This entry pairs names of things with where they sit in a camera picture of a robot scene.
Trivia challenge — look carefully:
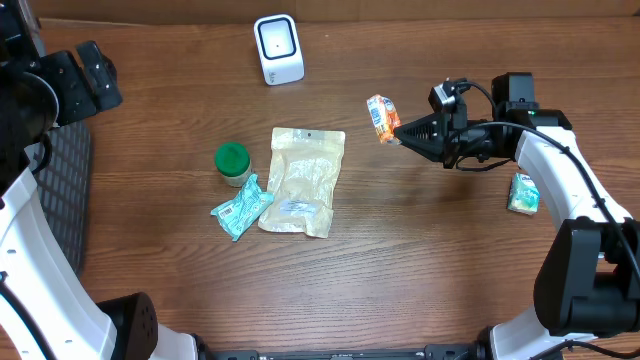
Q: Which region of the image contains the beige paper pouch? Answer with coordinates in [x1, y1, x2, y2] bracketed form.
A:
[258, 127, 346, 238]

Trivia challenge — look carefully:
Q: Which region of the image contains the grey plastic mesh basket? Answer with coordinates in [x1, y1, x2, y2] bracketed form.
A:
[35, 118, 94, 275]

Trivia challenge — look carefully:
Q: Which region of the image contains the white barcode scanner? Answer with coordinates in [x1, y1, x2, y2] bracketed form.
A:
[254, 14, 305, 86]

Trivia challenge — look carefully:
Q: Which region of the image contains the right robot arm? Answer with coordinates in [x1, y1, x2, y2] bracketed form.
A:
[394, 72, 639, 359]

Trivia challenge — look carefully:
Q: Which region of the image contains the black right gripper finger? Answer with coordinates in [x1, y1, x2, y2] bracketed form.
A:
[401, 139, 444, 162]
[394, 113, 446, 143]

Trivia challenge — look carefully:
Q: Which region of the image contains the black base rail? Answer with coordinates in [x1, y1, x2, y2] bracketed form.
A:
[198, 343, 493, 360]

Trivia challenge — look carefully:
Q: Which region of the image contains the orange snack packet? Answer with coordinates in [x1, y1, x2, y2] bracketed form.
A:
[367, 94, 401, 145]

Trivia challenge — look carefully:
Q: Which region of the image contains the teal Kleenex tissue pack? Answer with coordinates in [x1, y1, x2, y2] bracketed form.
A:
[507, 173, 540, 215]

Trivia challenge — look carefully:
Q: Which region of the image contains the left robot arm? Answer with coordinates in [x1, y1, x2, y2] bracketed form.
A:
[1, 1, 208, 360]

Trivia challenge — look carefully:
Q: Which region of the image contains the green capped bottle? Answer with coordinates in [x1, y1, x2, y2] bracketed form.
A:
[214, 142, 252, 187]

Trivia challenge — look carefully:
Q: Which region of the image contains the teal snack packet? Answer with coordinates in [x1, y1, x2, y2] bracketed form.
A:
[210, 174, 274, 242]

